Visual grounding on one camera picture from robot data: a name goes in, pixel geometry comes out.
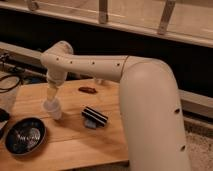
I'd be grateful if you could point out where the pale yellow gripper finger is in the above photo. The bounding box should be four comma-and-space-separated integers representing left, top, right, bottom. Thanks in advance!
47, 86, 58, 101

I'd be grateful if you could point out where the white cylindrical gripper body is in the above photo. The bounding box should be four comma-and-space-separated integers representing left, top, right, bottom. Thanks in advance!
46, 72, 66, 87

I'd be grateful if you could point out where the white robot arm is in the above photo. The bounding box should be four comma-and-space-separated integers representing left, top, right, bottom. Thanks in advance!
41, 41, 191, 171

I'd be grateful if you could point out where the small brown red object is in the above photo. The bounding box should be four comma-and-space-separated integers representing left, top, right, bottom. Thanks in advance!
78, 87, 97, 94

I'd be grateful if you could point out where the black white striped block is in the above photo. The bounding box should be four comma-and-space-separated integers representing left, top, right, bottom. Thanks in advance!
82, 107, 108, 126

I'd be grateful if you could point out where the small blue-grey block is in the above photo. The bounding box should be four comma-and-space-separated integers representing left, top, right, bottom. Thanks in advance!
84, 119, 97, 129

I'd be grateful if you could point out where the black round bowl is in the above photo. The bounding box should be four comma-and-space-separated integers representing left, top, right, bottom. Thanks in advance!
5, 117, 46, 155

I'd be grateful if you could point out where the black object at left edge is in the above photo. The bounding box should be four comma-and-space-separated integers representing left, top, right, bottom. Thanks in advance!
0, 108, 10, 122

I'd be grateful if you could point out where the wooden table board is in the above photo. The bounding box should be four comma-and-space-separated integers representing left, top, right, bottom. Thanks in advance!
0, 80, 128, 171

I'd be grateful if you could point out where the metal rail frame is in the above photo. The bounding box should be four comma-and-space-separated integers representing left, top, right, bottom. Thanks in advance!
0, 41, 46, 78

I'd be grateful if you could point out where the black cable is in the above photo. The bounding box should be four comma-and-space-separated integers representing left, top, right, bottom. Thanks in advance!
0, 73, 23, 94

